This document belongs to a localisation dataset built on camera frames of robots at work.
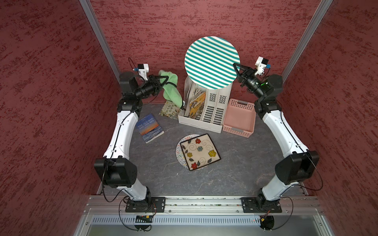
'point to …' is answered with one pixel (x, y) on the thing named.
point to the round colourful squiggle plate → (180, 155)
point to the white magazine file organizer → (205, 108)
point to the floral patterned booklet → (170, 109)
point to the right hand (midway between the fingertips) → (229, 67)
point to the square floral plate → (200, 151)
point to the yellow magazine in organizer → (196, 106)
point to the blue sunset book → (149, 128)
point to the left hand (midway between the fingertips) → (169, 80)
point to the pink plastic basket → (240, 118)
